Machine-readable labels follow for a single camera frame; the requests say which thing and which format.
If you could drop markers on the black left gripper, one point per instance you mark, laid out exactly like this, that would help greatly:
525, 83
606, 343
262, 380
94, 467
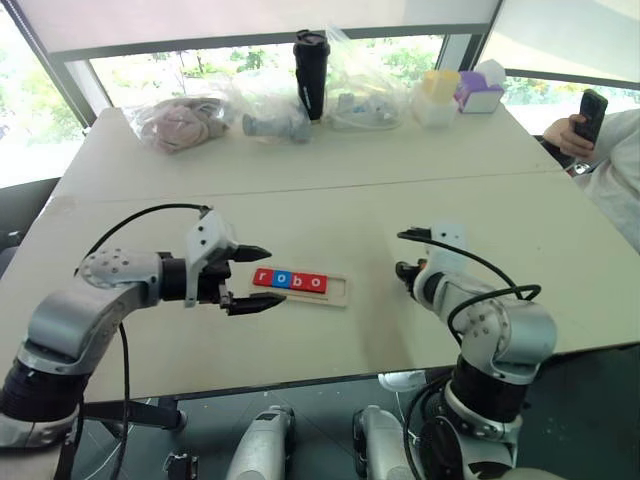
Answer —
210, 285

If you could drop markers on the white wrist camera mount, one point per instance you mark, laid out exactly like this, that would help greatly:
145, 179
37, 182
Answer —
447, 240
205, 240

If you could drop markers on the silver rounded robot leg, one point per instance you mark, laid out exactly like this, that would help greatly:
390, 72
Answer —
380, 445
260, 445

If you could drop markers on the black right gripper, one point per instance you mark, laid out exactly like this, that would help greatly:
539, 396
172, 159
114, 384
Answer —
406, 272

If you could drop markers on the bystander bare hand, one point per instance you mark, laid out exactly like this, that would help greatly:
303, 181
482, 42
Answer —
562, 137

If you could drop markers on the wooden letter tray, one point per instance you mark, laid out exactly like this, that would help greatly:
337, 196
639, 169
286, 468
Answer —
337, 297

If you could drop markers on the bystander grey clothing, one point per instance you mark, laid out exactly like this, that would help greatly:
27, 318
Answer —
617, 170

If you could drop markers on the black office chair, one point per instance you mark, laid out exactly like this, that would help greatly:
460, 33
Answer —
20, 220

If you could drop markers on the dark smartphone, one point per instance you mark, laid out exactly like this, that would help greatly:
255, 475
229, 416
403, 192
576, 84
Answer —
592, 112

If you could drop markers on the white plastic container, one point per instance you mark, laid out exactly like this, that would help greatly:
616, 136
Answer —
432, 115

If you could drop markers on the wide white roller blind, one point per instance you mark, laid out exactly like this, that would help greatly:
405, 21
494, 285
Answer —
200, 20

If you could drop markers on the narrow white roller blind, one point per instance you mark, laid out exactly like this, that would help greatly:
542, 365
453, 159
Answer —
570, 35

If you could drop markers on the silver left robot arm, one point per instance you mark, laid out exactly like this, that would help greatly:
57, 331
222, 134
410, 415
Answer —
75, 315

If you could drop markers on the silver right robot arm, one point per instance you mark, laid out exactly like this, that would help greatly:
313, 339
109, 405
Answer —
505, 330

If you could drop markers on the purple tissue box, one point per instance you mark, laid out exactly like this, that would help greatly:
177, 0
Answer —
480, 100

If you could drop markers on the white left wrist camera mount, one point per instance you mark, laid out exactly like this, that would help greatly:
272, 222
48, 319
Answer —
205, 240

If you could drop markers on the red letter tile b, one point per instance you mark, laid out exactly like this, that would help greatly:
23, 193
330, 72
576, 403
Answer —
300, 282

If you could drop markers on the red letter tile o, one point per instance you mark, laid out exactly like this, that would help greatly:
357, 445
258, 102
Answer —
317, 284

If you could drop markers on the black table leg frame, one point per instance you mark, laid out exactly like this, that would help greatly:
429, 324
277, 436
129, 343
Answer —
140, 412

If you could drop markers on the black travel tumbler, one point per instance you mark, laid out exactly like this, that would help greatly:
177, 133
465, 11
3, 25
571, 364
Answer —
311, 75

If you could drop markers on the dark window frame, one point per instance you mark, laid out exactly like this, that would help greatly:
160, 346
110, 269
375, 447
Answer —
150, 50

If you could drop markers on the plastic bag with pink plush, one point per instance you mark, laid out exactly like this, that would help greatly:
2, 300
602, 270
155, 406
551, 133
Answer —
175, 125

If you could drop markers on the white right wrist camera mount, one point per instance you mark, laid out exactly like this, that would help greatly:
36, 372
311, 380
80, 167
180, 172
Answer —
447, 240

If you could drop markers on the blue letter tile o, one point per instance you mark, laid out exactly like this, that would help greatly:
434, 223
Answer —
282, 280

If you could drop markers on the plastic bag with grey object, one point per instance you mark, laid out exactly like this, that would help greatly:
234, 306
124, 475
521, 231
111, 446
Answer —
275, 127

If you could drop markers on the red letter r block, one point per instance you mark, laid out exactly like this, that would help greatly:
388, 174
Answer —
263, 278

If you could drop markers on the small black floor bracket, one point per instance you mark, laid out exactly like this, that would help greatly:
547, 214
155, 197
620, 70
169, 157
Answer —
181, 465

